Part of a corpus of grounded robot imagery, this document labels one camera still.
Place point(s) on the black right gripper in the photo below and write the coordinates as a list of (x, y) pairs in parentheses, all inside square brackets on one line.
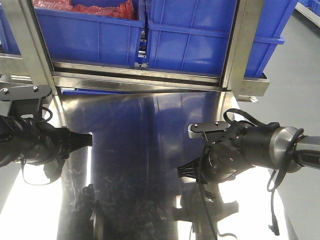
[(230, 149)]

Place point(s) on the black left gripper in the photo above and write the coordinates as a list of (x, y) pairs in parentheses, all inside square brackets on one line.
[(37, 142)]

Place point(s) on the dark brake pad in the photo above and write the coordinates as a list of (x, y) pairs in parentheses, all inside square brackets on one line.
[(53, 169)]

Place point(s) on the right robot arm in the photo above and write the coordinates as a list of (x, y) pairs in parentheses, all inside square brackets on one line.
[(291, 150)]

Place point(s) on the blue plastic bin left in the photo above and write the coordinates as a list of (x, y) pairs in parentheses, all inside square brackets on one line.
[(92, 38)]

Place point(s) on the blue plastic bin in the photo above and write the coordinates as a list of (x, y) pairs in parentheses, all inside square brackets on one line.
[(92, 38), (193, 35)]

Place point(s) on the blue plastic bin right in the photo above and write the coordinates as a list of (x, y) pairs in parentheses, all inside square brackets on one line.
[(193, 35)]

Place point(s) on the red plastic bag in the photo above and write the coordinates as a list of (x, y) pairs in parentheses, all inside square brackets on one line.
[(124, 10)]

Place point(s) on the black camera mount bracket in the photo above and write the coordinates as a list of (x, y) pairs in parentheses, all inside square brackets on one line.
[(25, 100)]

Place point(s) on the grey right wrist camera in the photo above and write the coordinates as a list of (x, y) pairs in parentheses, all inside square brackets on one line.
[(196, 130)]

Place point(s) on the stainless steel rack frame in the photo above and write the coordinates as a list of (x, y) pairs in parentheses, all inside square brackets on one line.
[(35, 66)]

